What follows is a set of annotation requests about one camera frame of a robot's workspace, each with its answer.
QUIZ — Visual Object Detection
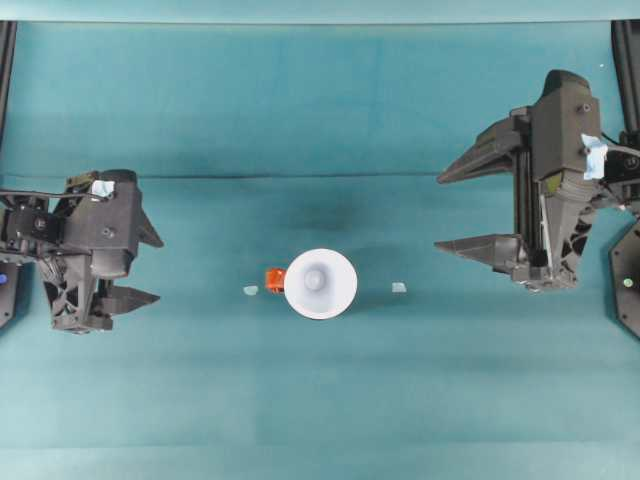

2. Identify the black cup holder red handle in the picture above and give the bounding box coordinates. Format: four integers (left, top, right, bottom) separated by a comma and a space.
264, 268, 288, 294

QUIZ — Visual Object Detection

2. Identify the white paper cup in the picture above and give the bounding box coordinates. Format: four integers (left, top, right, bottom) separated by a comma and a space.
284, 247, 359, 322

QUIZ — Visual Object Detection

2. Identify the blue-green table cloth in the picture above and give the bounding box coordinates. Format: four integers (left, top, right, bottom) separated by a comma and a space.
0, 19, 640, 480

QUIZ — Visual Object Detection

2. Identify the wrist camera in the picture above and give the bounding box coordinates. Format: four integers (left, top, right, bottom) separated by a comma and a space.
63, 169, 144, 280
531, 68, 609, 183

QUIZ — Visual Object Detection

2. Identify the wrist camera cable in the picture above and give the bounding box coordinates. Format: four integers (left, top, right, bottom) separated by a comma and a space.
0, 187, 109, 203

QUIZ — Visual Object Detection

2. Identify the black frame rail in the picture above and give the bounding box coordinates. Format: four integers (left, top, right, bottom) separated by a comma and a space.
0, 19, 19, 126
610, 19, 640, 136

